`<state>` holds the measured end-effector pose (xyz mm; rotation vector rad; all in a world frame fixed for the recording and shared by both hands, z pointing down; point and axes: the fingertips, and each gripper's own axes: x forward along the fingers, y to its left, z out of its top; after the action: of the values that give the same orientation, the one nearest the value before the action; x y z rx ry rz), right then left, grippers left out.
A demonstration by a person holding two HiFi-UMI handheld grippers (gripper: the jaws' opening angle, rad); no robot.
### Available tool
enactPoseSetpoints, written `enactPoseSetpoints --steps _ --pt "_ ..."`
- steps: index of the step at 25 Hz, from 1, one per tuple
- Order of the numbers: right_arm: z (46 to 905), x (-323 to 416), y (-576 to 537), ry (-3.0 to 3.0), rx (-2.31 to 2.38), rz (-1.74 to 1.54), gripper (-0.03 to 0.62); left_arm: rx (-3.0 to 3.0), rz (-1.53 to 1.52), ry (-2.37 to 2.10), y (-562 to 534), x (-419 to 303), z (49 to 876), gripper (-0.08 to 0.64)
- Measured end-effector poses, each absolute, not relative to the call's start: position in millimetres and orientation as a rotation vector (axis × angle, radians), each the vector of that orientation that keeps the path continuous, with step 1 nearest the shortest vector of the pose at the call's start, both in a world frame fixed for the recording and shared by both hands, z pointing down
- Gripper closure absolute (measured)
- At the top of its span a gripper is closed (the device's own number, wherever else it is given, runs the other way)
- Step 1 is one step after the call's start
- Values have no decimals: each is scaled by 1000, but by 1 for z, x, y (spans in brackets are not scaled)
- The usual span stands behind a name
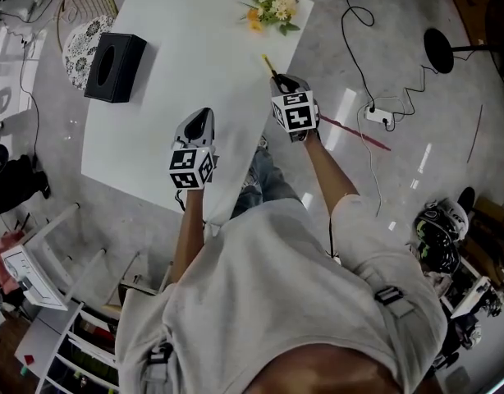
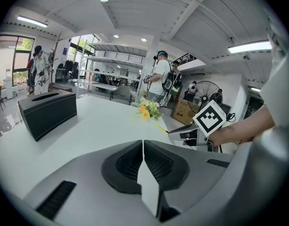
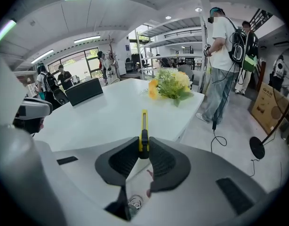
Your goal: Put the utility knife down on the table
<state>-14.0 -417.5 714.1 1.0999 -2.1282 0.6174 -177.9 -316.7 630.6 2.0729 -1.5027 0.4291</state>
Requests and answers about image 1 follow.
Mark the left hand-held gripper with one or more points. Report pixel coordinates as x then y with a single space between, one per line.
190 166

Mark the yellow white flower bouquet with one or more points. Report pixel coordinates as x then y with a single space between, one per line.
272 4

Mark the person's right forearm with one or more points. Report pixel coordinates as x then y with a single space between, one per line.
328 175

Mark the person's grey shirt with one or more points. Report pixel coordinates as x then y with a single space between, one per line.
276 294

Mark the person's left forearm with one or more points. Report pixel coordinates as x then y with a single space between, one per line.
188 236

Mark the person's jeans leg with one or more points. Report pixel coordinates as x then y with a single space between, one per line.
268 183

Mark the yellow black pen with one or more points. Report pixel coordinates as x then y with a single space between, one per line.
269 65

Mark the person's shoe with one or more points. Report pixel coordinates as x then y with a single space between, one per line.
263 143

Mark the black bag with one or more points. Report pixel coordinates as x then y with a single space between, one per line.
18 179

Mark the black round stand base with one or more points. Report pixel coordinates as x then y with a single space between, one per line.
438 49

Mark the white shelf unit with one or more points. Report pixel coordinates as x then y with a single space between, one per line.
67 351

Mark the white framed board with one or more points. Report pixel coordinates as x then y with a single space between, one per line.
30 277

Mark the floral seat cushion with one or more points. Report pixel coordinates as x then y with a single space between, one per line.
81 51

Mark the black tissue box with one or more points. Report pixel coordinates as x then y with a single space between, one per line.
120 66

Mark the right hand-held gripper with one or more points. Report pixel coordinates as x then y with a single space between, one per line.
295 113

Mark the white power strip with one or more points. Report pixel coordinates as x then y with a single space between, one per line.
378 114

